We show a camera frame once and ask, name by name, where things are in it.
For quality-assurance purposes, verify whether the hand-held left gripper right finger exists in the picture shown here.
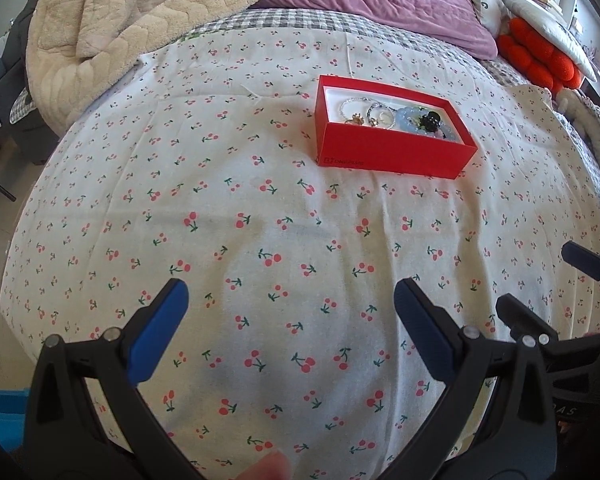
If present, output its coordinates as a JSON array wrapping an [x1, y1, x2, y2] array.
[[380, 277, 557, 480]]

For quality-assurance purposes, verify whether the person's left hand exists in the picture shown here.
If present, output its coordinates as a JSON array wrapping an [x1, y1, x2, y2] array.
[[237, 450, 294, 480]]

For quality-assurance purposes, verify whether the blue plastic bin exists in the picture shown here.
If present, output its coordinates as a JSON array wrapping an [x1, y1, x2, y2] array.
[[0, 389, 28, 433]]

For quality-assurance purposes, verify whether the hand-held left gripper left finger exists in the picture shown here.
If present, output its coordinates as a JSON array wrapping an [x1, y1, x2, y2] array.
[[24, 278, 201, 480]]

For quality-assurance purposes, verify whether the cherry print bed sheet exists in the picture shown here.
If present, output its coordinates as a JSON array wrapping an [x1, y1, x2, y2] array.
[[0, 25, 600, 480]]

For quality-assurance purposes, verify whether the white plush toy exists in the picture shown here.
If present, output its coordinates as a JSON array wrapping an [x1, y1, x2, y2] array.
[[555, 87, 600, 166]]

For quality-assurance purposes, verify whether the blue green beaded bracelet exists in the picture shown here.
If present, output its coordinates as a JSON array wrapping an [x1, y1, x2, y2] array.
[[367, 102, 396, 129]]

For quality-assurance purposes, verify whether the light blue beaded bracelet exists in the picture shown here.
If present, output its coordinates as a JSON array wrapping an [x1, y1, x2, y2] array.
[[395, 107, 458, 141]]

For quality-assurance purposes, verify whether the red jewelry box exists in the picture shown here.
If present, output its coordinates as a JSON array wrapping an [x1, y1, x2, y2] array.
[[314, 75, 479, 179]]

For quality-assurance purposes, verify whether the orange knotted cushion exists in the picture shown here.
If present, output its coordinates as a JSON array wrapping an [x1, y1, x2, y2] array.
[[496, 17, 586, 90]]

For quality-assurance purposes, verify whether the dark grey cloth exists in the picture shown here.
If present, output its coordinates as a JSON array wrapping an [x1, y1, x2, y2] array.
[[5, 0, 48, 96]]

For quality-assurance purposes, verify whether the grey checked quilt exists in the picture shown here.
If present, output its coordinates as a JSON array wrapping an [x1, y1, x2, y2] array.
[[7, 7, 600, 201]]

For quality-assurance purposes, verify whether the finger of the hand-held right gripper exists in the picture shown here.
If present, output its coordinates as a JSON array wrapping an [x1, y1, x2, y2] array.
[[496, 295, 558, 343], [562, 241, 600, 283]]

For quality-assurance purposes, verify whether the beige fleece blanket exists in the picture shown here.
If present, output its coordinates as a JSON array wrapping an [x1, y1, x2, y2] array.
[[25, 0, 326, 136]]

